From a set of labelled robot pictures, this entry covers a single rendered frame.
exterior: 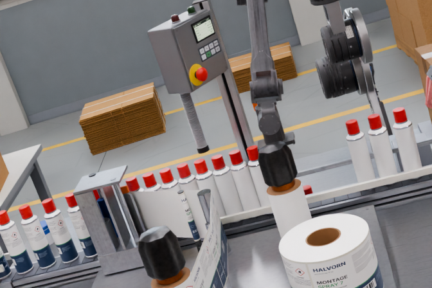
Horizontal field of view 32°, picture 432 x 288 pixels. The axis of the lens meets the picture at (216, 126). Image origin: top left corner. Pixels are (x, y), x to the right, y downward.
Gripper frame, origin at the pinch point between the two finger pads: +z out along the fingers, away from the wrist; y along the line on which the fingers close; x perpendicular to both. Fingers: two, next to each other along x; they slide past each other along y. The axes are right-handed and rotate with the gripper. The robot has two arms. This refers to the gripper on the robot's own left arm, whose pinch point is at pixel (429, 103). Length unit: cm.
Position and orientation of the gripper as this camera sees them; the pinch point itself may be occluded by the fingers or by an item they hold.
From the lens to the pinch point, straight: 213.6
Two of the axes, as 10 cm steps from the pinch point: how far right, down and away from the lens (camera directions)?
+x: 9.3, 3.7, 0.8
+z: -3.7, 8.7, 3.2
